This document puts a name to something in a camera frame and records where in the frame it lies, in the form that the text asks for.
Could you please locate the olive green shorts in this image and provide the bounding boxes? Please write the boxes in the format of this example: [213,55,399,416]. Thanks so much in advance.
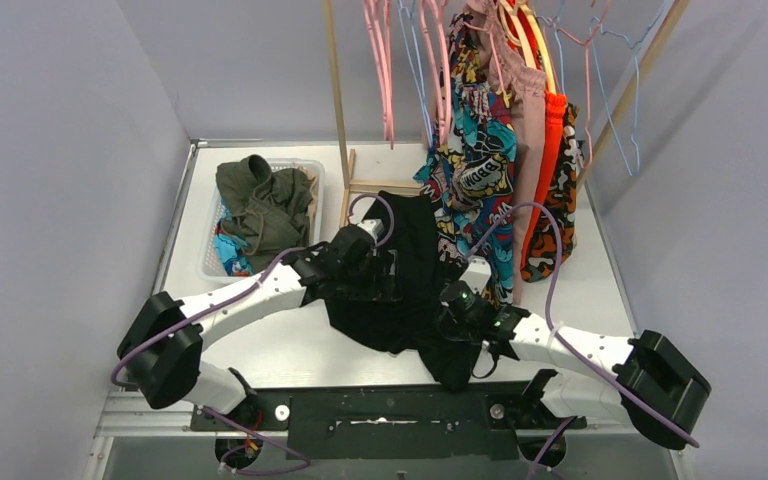
[215,155,311,275]

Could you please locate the beige shorts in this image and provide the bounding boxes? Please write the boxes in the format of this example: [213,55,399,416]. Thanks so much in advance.
[297,166,320,227]

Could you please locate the turquoise shark print shorts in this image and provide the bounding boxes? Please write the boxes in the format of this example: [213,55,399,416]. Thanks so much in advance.
[212,201,253,277]

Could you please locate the thin blue wire hanger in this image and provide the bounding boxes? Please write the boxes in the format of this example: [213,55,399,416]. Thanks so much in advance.
[397,0,433,144]

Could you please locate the thin pink wire hanger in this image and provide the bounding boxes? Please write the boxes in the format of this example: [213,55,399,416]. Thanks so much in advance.
[372,1,395,149]

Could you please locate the thick pink plastic hanger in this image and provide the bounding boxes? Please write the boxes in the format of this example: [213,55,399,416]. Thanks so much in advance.
[417,0,452,147]

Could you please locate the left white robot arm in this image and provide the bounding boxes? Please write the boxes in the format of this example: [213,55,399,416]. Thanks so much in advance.
[111,220,398,427]

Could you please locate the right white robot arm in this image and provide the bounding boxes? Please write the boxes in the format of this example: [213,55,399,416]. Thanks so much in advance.
[440,281,711,450]

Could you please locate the comic print shorts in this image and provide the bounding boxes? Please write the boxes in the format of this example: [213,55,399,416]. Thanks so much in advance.
[415,8,517,304]

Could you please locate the orange red shorts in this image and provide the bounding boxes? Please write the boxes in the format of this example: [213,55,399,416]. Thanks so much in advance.
[499,0,571,280]

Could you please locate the black orange patterned shorts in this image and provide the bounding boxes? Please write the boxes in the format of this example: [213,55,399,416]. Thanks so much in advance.
[520,103,583,282]

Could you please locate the dusty pink shorts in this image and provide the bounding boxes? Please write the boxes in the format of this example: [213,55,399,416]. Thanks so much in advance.
[451,1,546,305]

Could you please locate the white perforated plastic basket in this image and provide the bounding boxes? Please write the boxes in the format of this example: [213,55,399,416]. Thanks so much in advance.
[197,154,325,284]

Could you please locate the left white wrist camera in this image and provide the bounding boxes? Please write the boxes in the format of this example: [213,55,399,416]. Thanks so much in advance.
[356,219,385,245]

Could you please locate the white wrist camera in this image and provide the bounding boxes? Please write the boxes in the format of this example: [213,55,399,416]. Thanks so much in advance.
[459,256,492,295]
[356,219,385,245]

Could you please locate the wooden clothes rack frame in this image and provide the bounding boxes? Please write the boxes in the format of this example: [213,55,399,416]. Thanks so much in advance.
[321,0,693,230]

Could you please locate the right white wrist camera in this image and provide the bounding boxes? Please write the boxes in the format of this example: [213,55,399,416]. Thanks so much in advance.
[459,256,492,295]

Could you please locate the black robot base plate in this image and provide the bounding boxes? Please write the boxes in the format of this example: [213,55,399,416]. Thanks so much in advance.
[229,381,562,461]

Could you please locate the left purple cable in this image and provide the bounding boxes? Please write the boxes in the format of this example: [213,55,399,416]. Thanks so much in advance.
[109,193,397,477]

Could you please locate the purple cable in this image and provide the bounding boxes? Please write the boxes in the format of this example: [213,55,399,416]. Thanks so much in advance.
[109,193,397,477]
[463,201,702,480]

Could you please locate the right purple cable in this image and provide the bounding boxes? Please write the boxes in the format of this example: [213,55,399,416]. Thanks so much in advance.
[463,201,702,480]

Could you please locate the empty pink wire hanger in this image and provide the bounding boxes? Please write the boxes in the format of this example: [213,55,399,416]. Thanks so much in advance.
[536,0,614,172]

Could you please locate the empty blue wire hanger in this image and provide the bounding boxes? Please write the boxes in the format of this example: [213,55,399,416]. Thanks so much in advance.
[579,1,674,177]

